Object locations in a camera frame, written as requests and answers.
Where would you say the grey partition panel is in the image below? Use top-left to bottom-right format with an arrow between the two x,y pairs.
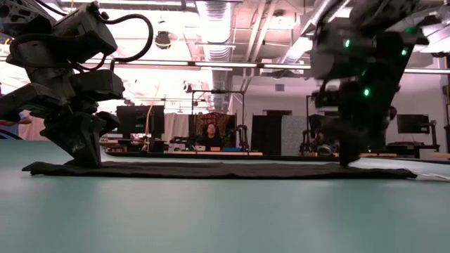
281,115 -> 307,157

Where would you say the black robot station frame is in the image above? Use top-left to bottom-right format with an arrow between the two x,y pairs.
191,89 -> 246,150

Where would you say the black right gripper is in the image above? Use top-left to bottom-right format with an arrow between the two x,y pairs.
310,17 -> 428,167

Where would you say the black ceiling dome camera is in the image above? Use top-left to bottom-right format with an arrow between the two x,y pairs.
154,30 -> 172,51

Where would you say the dark camera cable loop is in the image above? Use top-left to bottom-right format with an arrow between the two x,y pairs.
75,13 -> 155,72

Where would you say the white curtain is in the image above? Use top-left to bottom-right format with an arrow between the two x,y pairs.
164,112 -> 191,142

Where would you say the wall-mounted black monitor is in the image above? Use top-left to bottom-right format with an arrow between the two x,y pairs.
396,113 -> 431,135

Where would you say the black aluminium table frame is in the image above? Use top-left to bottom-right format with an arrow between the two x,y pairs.
104,150 -> 344,163

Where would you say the green table mat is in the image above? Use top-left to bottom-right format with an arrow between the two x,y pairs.
0,138 -> 450,253

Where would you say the thin yellow hanging cable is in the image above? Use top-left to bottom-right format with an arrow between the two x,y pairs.
143,82 -> 162,153

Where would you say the round ceiling fixture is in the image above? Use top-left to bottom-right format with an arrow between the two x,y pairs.
272,9 -> 287,26

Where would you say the silver ventilation duct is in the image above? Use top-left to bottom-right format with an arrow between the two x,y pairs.
195,0 -> 236,114
279,0 -> 352,73

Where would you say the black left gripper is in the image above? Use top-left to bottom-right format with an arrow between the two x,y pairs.
0,3 -> 122,167

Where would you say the person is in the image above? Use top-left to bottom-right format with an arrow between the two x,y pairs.
200,122 -> 224,150
0,109 -> 33,141

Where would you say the brown patterned cloth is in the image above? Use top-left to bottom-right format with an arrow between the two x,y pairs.
195,111 -> 233,142

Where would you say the black desk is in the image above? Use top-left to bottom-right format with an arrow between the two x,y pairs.
385,141 -> 441,160

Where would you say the black partition panel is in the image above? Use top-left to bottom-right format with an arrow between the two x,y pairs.
250,110 -> 283,157

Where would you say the long ceiling light bar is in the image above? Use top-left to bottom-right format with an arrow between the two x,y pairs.
84,58 -> 450,76

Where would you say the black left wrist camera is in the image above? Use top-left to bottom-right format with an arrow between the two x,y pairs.
69,69 -> 126,102

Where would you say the black towel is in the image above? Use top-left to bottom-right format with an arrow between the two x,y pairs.
21,160 -> 418,181

